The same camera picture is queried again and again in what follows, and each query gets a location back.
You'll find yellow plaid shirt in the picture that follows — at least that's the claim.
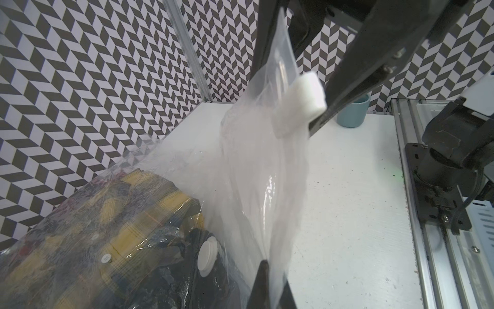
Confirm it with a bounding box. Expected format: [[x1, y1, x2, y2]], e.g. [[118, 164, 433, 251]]
[[1, 169, 202, 308]]

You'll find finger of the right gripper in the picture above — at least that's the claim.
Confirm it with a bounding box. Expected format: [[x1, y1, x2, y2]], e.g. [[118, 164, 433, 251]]
[[250, 0, 326, 77], [309, 1, 455, 135]]

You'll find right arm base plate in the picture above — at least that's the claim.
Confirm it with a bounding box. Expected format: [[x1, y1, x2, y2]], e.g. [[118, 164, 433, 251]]
[[405, 143, 475, 228]]

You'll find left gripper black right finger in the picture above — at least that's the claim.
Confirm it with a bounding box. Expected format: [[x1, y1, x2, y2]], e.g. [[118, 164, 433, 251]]
[[279, 281, 297, 309]]

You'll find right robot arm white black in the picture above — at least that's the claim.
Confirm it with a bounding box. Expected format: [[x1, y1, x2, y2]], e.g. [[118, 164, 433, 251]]
[[251, 1, 493, 189]]

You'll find red black plaid shirt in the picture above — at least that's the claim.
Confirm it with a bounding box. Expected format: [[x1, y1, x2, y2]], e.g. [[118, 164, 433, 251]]
[[1, 171, 127, 269]]

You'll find grey blue cup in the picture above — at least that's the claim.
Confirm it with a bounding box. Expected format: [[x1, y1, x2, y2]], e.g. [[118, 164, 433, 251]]
[[337, 94, 371, 128]]

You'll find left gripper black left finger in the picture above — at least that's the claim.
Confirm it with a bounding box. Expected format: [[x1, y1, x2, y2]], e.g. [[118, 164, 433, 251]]
[[246, 260, 270, 309]]

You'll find clear plastic vacuum bag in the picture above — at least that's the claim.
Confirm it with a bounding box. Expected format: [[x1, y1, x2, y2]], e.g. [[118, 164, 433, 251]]
[[0, 7, 329, 309]]

